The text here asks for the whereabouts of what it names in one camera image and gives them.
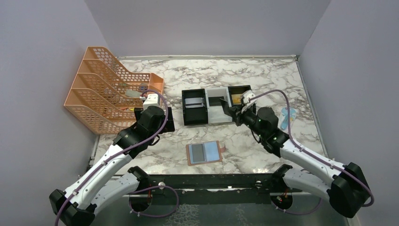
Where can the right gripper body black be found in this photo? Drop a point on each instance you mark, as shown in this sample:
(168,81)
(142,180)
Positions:
(235,113)

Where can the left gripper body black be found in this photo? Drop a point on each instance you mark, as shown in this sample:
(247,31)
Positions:
(170,124)

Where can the black VIP card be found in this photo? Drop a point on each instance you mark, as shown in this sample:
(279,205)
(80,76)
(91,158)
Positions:
(225,107)

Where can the brown leather card holder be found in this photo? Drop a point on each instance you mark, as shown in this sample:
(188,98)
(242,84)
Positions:
(212,149)

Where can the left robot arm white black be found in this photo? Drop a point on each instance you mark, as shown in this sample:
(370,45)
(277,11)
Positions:
(78,204)

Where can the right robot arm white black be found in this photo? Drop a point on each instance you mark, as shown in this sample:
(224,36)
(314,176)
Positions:
(343,186)

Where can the gold card in tray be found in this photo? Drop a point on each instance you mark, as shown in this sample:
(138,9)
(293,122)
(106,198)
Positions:
(236,99)

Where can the black card in tray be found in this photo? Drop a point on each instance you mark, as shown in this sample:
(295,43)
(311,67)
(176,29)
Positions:
(214,101)

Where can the silver card in tray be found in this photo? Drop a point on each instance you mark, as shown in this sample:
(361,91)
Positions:
(196,102)

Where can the black magnetic stripe card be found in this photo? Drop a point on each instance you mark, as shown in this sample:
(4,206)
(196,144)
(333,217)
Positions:
(197,153)

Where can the white middle sorting tray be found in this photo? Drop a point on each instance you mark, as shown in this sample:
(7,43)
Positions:
(215,113)

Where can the black right sorting tray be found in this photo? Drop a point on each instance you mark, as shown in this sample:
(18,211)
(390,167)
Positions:
(237,90)

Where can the black sorting tray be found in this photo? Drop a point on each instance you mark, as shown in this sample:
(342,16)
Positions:
(237,90)
(194,116)

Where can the grey item in rack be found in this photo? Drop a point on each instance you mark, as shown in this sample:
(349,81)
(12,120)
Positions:
(132,93)

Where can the blue packaged item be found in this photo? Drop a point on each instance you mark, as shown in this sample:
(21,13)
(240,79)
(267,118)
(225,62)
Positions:
(286,118)

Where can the black left sorting tray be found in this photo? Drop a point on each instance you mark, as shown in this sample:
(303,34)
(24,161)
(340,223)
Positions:
(194,116)

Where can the orange plastic file rack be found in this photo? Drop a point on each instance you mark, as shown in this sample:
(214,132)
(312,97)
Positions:
(98,91)

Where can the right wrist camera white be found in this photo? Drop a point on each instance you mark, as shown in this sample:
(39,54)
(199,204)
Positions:
(247,100)

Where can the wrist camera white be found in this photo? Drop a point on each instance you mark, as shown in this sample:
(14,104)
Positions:
(151,100)
(247,100)

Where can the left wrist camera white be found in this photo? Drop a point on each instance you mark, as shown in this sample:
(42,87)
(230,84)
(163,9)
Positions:
(151,100)

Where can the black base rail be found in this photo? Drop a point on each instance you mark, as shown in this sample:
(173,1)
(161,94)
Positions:
(202,189)

